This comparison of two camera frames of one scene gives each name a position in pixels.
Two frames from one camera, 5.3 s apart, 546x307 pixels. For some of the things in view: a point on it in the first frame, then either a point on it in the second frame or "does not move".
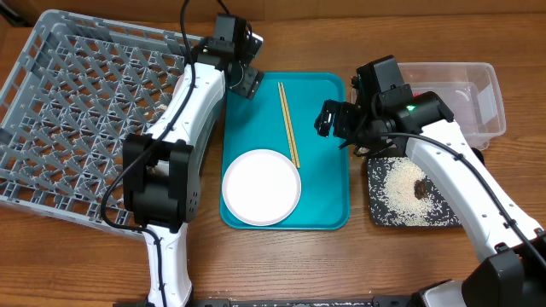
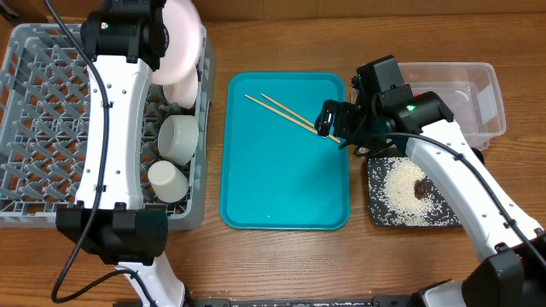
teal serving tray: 260,124 does not move
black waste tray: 399,195 does not move
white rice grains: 392,198 does not move
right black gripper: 341,118 does not move
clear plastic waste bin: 470,91 does not move
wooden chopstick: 286,125 -> 280,113
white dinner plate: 261,188 -> 182,24
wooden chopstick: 291,129 -> 293,112
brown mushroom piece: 420,189 does not move
